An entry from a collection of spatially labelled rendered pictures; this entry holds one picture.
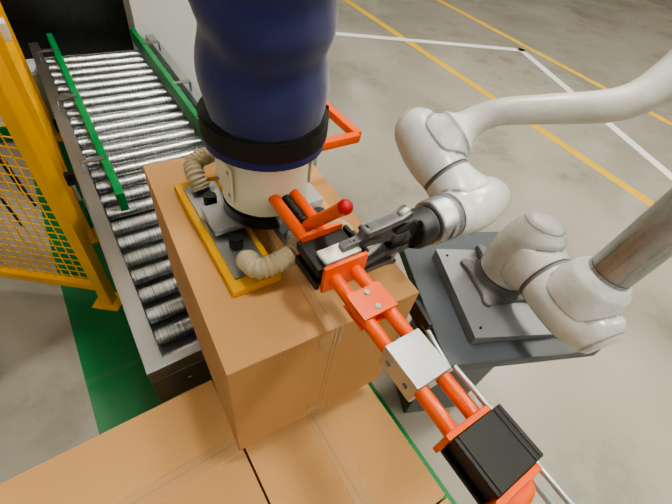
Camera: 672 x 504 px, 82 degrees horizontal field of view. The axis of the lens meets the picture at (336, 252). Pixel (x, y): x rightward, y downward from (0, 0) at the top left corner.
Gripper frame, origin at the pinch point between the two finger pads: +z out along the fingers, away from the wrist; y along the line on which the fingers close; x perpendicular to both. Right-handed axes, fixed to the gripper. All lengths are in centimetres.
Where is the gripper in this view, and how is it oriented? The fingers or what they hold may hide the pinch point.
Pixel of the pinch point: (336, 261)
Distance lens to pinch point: 63.1
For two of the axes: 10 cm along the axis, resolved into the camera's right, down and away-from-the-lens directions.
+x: -5.4, -6.7, 5.1
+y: -1.4, 6.7, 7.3
